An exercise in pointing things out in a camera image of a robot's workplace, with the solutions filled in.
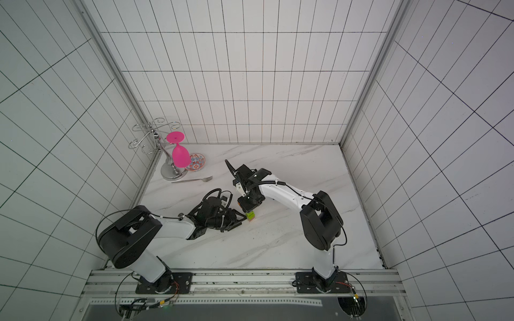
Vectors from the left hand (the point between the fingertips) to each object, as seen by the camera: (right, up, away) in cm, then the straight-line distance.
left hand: (242, 222), depth 87 cm
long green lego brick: (+4, +4, -3) cm, 6 cm away
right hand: (+2, +9, 0) cm, 9 cm away
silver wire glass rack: (-38, +38, 0) cm, 54 cm away
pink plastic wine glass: (-30, +30, +5) cm, 42 cm away
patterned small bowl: (-28, +27, +23) cm, 45 cm away
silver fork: (-21, +17, +17) cm, 32 cm away
